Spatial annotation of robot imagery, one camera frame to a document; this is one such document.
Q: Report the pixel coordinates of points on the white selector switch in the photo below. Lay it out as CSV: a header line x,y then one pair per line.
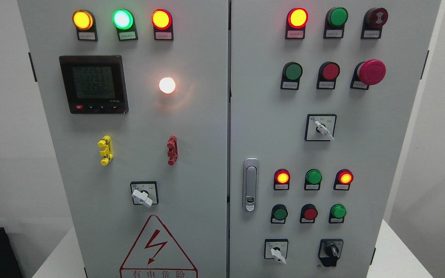
x,y
276,249
320,127

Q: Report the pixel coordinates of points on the red push button upper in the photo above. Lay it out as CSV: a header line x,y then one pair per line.
x,y
327,76

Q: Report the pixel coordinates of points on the grey right cabinet door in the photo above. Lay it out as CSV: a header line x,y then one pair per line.
x,y
269,123

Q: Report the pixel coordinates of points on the black knob selector switch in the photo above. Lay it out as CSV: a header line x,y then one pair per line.
x,y
330,251

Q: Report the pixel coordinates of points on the green indicator lower middle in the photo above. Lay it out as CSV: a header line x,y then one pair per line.
x,y
313,180

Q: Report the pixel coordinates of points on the red indicator lower right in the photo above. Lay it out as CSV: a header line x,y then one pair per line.
x,y
343,180

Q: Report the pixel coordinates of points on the white selector switch bottom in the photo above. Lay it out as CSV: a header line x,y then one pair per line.
x,y
276,249

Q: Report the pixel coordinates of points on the yellow test terminal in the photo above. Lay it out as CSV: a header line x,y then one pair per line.
x,y
106,150

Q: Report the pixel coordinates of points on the white selector switch upper right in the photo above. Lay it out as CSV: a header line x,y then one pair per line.
x,y
320,127

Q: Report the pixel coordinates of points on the red push button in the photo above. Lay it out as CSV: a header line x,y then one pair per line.
x,y
308,214
327,76

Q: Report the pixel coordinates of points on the red lit indicator top right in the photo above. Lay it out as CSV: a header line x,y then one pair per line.
x,y
296,22

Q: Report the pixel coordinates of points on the grey left cabinet door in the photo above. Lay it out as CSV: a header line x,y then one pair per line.
x,y
193,192

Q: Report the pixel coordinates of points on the red test terminal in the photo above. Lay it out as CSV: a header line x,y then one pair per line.
x,y
172,152

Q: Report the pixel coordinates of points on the red lit indicator lower left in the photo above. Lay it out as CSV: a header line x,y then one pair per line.
x,y
281,180

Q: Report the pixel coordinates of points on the grey cabinet door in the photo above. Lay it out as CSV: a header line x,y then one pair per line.
x,y
193,192
269,123

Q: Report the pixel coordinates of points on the white selector switch left door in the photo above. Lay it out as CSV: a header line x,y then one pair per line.
x,y
144,193

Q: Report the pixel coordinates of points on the silver door latch handle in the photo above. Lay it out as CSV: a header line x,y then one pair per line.
x,y
250,184

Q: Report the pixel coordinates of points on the yellow indicator light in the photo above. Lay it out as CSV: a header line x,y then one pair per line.
x,y
85,25

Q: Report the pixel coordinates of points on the red emergency stop button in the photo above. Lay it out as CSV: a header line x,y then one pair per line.
x,y
368,73

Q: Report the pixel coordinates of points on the green lit indicator light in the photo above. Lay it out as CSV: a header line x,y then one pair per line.
x,y
125,25

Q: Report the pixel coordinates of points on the black digital power meter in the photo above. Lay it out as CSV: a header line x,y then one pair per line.
x,y
94,84

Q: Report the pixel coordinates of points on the red electrical warning sticker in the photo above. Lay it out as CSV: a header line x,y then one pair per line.
x,y
157,254

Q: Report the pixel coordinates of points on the green push button lower right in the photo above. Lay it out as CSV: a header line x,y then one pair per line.
x,y
337,214

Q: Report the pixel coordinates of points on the red lit indicator light left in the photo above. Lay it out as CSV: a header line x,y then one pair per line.
x,y
162,25

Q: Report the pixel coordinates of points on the green push button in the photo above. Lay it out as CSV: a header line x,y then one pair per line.
x,y
291,74
337,214
279,214

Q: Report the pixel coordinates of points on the green push button upper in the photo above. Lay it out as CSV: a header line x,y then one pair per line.
x,y
291,74

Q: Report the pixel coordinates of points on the white lit indicator light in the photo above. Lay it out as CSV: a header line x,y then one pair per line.
x,y
167,85

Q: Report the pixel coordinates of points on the dark red buzzer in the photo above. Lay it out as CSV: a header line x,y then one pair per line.
x,y
373,22

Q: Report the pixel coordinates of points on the red push button lower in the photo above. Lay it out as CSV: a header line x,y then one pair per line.
x,y
308,214

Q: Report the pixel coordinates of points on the green indicator top right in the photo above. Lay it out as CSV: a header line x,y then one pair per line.
x,y
334,24

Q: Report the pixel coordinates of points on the green push button lower left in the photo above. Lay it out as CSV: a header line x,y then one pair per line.
x,y
279,214

